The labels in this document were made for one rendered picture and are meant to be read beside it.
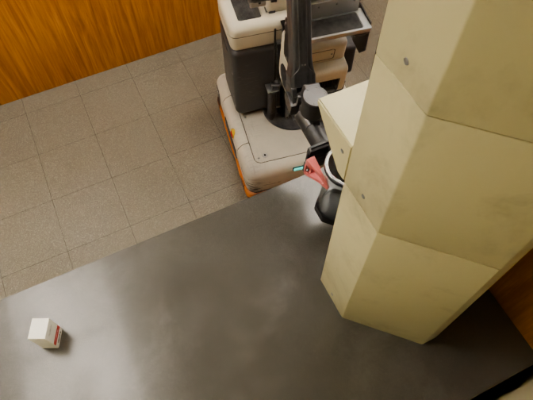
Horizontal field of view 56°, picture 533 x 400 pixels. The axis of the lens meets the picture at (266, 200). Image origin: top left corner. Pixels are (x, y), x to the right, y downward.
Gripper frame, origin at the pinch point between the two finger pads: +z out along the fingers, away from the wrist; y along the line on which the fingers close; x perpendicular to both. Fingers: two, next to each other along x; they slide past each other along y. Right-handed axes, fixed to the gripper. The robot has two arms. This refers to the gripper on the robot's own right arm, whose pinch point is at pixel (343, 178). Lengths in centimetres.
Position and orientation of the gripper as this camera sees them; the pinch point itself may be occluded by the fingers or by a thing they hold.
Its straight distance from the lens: 116.9
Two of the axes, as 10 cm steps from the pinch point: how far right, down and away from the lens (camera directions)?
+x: -0.4, 4.2, 9.0
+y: 9.0, -3.8, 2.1
